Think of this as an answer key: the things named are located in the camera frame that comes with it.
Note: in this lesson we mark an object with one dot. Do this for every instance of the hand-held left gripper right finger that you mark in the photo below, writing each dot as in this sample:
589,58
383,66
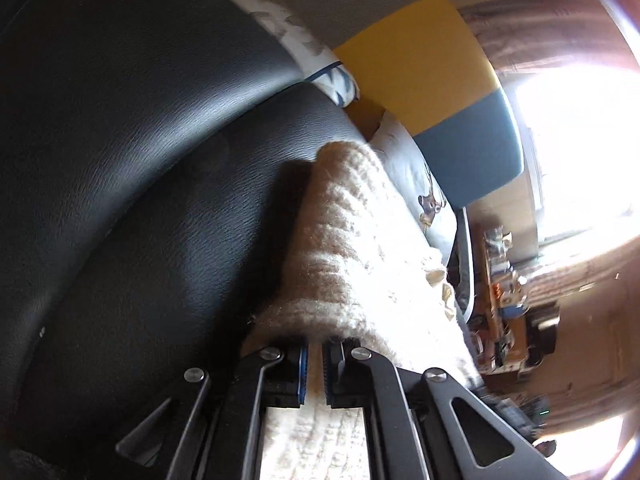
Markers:
327,375

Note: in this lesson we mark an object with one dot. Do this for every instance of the patterned beige curtain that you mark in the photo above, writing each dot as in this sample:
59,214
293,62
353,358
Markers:
575,280
525,30

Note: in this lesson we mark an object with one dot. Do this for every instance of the large bright window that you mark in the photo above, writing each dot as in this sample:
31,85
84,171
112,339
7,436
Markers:
575,150

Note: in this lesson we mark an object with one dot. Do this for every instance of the geometric print pillow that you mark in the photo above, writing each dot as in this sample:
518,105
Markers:
280,25

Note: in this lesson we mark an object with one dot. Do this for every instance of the wooden desk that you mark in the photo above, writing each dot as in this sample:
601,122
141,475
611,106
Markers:
487,305

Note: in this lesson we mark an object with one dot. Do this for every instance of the cream knit sweater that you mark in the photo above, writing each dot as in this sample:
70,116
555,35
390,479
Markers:
350,260

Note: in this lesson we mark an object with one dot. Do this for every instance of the deer print pillow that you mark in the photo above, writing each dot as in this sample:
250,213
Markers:
405,165

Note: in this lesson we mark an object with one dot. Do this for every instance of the black padded folding table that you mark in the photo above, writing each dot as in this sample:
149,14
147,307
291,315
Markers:
125,160

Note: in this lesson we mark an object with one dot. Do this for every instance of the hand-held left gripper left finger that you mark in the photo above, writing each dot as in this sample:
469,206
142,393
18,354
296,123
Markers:
302,375

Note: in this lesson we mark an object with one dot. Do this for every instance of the grey yellow teal sofa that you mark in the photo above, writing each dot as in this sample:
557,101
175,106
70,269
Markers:
425,60

